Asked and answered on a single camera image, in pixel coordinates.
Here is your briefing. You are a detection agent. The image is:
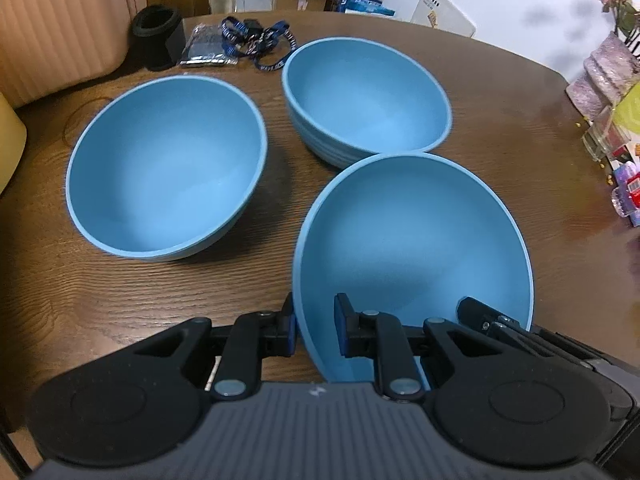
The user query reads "purple tissue box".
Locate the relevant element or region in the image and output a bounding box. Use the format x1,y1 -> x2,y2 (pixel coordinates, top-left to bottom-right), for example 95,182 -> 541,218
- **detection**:
613,160 -> 639,186

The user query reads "green yellow package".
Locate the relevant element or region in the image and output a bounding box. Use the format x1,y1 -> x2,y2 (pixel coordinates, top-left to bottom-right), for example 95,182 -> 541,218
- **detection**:
613,84 -> 640,134

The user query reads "white board against wall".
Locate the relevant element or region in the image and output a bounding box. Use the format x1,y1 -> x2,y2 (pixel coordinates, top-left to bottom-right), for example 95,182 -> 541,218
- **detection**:
410,0 -> 476,38

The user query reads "clear drinking glass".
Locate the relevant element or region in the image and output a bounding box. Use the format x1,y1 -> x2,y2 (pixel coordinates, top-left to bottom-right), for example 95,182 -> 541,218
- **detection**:
582,105 -> 631,162

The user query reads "black cylindrical cup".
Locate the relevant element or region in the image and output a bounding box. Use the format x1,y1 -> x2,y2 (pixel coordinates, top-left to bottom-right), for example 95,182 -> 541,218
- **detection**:
131,4 -> 186,72

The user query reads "blue bowl front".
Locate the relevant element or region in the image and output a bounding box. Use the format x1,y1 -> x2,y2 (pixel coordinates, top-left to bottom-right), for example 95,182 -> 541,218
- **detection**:
292,153 -> 535,382

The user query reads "dark foil packet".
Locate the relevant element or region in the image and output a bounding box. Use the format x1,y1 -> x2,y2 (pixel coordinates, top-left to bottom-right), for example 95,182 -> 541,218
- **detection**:
178,24 -> 238,67

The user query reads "blue bowl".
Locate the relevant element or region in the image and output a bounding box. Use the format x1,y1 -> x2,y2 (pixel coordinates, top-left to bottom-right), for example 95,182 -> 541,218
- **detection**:
292,153 -> 535,382
65,75 -> 268,261
281,37 -> 452,169

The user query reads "pink ribbed suitcase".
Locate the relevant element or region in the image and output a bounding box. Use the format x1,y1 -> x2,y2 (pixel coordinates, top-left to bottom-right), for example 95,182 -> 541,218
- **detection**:
1,0 -> 146,107

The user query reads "blue bowl back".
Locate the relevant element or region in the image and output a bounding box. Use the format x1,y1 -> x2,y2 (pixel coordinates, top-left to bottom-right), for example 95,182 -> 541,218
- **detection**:
281,37 -> 452,169

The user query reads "pink wrapped flower vase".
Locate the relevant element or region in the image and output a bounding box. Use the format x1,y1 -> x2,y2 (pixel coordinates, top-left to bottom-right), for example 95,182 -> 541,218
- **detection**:
566,0 -> 639,122

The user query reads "water bottle red label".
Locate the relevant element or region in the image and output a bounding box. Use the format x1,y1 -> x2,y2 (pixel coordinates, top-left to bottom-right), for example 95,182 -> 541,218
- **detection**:
611,174 -> 640,218

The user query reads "blue lanyard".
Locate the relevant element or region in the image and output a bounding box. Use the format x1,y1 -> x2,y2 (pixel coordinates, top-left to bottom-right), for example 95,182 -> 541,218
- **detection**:
219,15 -> 298,73

